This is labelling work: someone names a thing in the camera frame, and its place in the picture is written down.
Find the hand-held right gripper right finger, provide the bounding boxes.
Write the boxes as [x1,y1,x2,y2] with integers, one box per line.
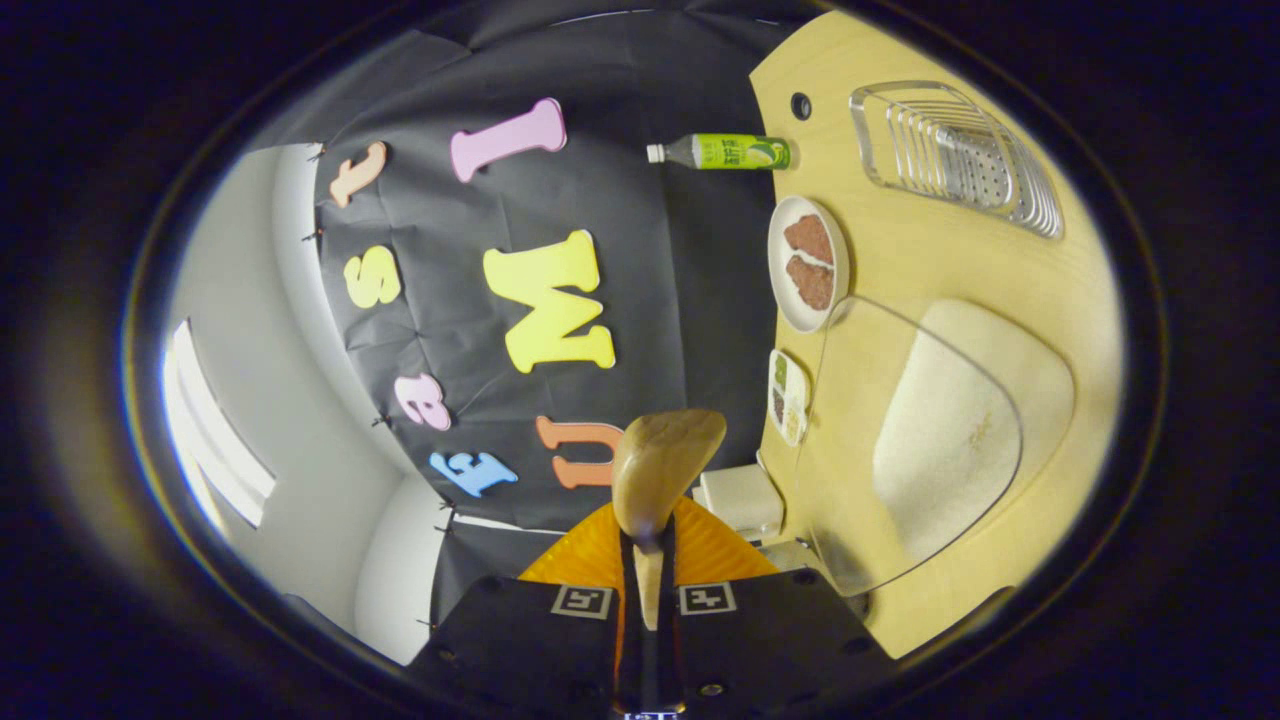
[655,497,896,720]

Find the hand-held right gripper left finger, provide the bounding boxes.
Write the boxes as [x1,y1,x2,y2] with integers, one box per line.
[405,500,651,720]

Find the wooden spoon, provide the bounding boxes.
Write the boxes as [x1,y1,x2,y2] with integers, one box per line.
[612,408,728,633]

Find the metal wire chopstick holder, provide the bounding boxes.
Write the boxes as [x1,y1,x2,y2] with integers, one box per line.
[850,80,1064,239]

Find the cream utensil box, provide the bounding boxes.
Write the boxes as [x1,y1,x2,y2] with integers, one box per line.
[697,463,786,541]

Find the clear glass bowl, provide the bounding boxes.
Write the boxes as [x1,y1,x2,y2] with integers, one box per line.
[795,295,1023,598]

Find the white divided grain dish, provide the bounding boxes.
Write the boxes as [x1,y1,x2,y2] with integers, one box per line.
[768,348,811,448]

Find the black backdrop cloth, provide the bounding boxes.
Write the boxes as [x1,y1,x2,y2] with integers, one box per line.
[250,0,851,626]

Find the brown meat slice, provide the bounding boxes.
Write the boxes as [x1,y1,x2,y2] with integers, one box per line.
[783,214,836,266]
[786,254,836,311]

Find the white round plate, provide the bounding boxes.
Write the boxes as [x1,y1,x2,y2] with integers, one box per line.
[767,195,851,334]

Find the long ceiling light panel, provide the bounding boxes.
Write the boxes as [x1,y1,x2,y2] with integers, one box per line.
[163,318,278,529]

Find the green drink bottle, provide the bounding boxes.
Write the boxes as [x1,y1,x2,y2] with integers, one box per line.
[646,133,793,171]

